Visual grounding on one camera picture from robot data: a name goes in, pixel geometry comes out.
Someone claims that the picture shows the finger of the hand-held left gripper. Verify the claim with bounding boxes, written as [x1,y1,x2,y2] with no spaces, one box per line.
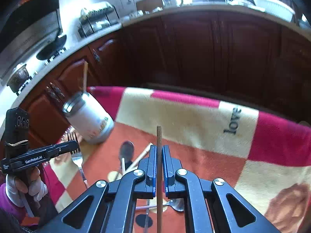
[48,141,80,156]

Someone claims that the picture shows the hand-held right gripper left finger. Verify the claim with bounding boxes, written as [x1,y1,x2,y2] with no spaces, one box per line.
[42,145,158,233]

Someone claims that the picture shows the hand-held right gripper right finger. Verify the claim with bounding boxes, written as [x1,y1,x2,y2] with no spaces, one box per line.
[162,145,280,233]

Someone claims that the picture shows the metal fork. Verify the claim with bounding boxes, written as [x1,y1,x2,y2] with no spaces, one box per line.
[67,131,88,190]

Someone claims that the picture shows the pale wooden chopstick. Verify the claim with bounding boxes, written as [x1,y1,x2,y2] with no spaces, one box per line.
[126,142,154,172]
[110,160,133,182]

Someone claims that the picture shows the dark brown wooden chopstick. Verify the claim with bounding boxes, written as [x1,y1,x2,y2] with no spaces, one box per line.
[156,125,163,233]

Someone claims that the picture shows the large metal spoon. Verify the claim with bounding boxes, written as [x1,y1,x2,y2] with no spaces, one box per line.
[120,141,135,175]

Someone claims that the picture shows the white jar with metal rim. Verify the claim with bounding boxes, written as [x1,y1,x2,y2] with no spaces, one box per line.
[62,91,114,145]

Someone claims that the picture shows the person's left forearm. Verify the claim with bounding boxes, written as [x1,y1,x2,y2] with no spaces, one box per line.
[0,183,27,226]

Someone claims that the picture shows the person's left hand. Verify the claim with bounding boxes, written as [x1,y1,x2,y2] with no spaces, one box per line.
[6,167,48,208]

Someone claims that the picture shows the brown clay pot with lid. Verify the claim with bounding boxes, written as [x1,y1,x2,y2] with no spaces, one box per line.
[7,63,30,93]

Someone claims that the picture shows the red and cream printed blanket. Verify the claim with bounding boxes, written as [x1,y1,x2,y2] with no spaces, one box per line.
[42,86,311,233]

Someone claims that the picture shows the light brown wooden chopstick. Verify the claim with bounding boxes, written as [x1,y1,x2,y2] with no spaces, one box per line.
[82,61,89,91]

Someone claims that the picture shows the gas stove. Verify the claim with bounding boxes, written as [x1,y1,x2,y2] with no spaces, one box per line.
[10,47,68,95]

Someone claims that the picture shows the black wok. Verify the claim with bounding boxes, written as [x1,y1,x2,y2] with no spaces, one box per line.
[36,34,67,61]

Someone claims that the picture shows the speckled kitchen countertop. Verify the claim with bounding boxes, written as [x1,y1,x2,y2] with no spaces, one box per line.
[0,2,311,117]

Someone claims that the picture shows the black and steel range hood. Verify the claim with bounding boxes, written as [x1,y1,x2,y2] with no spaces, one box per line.
[0,0,63,79]

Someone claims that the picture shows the dark wooden kitchen cabinets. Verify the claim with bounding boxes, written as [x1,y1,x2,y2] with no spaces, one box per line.
[19,11,311,148]

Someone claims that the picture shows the brown wooden cutting board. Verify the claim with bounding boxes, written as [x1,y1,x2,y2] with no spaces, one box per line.
[135,0,163,12]

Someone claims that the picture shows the white plastic basin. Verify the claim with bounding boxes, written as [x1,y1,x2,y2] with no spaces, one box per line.
[249,0,296,23]

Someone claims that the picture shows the black wire dish rack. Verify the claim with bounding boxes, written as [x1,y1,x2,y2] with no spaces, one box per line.
[78,1,120,38]

